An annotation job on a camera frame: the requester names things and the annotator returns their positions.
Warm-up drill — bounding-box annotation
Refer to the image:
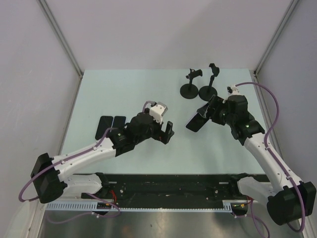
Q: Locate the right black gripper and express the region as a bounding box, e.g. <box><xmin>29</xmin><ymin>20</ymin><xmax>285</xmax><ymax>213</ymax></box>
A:
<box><xmin>198</xmin><ymin>95</ymin><xmax>235</xmax><ymax>126</ymax></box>

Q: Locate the black-screen blue-edged phone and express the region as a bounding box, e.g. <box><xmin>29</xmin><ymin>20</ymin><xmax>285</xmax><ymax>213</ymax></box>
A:
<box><xmin>185</xmin><ymin>113</ymin><xmax>210</xmax><ymax>132</ymax></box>

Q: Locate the black phone stand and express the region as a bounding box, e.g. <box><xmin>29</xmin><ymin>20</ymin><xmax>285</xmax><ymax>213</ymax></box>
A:
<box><xmin>199</xmin><ymin>63</ymin><xmax>220</xmax><ymax>102</ymax></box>
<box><xmin>180</xmin><ymin>69</ymin><xmax>203</xmax><ymax>99</ymax></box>

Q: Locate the black smartphone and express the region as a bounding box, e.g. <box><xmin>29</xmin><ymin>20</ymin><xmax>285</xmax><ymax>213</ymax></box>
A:
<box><xmin>95</xmin><ymin>116</ymin><xmax>113</xmax><ymax>140</ymax></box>

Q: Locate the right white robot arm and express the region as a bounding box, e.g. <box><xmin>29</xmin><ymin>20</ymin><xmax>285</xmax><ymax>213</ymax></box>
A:
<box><xmin>196</xmin><ymin>95</ymin><xmax>317</xmax><ymax>225</ymax></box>

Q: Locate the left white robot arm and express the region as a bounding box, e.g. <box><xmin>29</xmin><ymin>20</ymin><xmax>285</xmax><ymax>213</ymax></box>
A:
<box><xmin>31</xmin><ymin>113</ymin><xmax>174</xmax><ymax>204</ymax></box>

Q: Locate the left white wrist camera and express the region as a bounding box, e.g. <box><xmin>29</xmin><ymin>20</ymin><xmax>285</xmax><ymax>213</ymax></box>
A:
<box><xmin>149</xmin><ymin>102</ymin><xmax>168</xmax><ymax>124</ymax></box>

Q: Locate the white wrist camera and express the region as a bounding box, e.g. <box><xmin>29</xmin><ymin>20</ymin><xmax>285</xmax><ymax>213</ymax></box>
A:
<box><xmin>149</xmin><ymin>102</ymin><xmax>168</xmax><ymax>124</ymax></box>
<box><xmin>223</xmin><ymin>85</ymin><xmax>241</xmax><ymax>103</ymax></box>

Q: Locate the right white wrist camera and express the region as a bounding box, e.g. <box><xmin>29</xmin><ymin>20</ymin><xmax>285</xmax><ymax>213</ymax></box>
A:
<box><xmin>223</xmin><ymin>85</ymin><xmax>241</xmax><ymax>103</ymax></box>

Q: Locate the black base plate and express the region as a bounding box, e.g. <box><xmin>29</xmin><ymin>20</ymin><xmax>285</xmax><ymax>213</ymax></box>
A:
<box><xmin>95</xmin><ymin>173</ymin><xmax>247</xmax><ymax>207</ymax></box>

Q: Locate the left aluminium frame post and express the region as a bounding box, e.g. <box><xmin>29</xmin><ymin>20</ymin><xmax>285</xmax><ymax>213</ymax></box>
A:
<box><xmin>37</xmin><ymin>0</ymin><xmax>84</xmax><ymax>78</ymax></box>

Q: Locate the aluminium frame post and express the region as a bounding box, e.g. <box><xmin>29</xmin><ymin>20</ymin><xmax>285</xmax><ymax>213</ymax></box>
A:
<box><xmin>37</xmin><ymin>0</ymin><xmax>84</xmax><ymax>78</ymax></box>
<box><xmin>254</xmin><ymin>0</ymin><xmax>302</xmax><ymax>75</ymax></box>

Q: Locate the right aluminium frame post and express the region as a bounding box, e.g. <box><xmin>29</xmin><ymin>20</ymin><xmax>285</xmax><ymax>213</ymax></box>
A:
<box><xmin>254</xmin><ymin>0</ymin><xmax>302</xmax><ymax>75</ymax></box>

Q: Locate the grey slotted cable duct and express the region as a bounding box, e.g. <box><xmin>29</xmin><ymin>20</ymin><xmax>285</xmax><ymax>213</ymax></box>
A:
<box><xmin>46</xmin><ymin>200</ymin><xmax>247</xmax><ymax>213</ymax></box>

